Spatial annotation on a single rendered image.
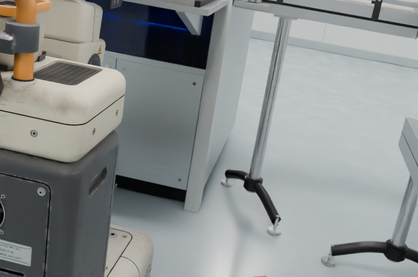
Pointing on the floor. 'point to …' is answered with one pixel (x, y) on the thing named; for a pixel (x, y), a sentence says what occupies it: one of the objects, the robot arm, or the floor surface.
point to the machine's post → (211, 87)
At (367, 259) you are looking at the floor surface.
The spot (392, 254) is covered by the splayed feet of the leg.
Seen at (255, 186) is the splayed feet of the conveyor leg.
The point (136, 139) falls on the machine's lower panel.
